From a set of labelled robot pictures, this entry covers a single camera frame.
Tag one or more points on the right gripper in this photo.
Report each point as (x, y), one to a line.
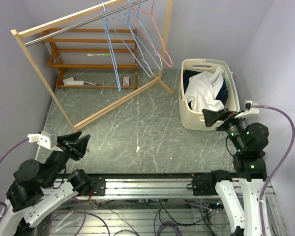
(211, 116)

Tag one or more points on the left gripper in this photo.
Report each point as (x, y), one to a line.
(77, 149)

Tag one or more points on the navy blue t shirt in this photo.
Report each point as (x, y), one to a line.
(223, 93)

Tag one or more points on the white t shirt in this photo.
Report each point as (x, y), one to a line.
(203, 89)

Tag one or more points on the blue hanger of navy shirt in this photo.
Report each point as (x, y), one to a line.
(135, 46)

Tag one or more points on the blue hanger of white shirt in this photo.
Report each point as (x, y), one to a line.
(110, 46)

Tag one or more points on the blue hanger of teal shirt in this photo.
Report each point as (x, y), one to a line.
(155, 56)

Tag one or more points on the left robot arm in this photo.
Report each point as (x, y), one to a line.
(25, 205)

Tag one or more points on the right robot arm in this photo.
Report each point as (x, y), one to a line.
(245, 177)

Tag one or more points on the cream laundry basket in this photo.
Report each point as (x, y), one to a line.
(195, 120)

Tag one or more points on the white case on shelf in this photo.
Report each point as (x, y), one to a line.
(79, 83)

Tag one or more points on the red white card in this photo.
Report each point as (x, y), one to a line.
(69, 81)

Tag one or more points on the pink white pen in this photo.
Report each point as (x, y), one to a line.
(93, 84)

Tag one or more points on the red white small box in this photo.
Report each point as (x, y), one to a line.
(126, 81)

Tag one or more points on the green white marker pen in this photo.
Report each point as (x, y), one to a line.
(99, 55)

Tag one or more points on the wooden shoe shelf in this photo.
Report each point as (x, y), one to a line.
(56, 60)

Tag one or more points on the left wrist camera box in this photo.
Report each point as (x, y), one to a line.
(46, 139)

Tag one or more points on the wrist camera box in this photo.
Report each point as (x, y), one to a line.
(249, 110)
(46, 139)

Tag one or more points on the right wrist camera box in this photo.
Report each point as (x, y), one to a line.
(249, 110)

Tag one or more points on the aluminium rail frame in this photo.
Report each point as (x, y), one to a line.
(162, 188)

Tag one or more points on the pink wire hanger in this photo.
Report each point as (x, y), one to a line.
(164, 56)

